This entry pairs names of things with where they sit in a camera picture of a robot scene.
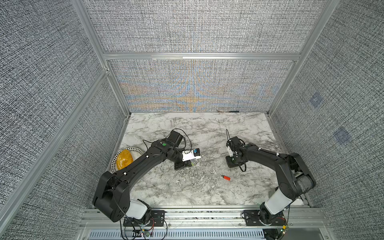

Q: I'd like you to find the red usb drive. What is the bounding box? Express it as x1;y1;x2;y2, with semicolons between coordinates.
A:
222;175;231;181

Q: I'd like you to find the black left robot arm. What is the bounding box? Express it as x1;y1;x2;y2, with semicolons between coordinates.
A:
93;129;201;224

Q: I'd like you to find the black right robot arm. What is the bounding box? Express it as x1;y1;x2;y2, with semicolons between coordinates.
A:
226;137;316;226

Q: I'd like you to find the striped white bowl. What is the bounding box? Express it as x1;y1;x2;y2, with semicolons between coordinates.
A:
110;147;144;173

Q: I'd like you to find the yellow sponge in bowl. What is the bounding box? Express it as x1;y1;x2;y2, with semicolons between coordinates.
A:
116;149;134;170

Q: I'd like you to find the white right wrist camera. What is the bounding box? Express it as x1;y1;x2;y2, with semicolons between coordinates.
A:
227;146;234;157

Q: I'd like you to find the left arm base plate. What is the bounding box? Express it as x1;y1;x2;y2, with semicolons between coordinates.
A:
123;211;166;228

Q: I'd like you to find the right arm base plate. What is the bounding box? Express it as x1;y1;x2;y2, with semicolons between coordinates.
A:
241;210;287;227

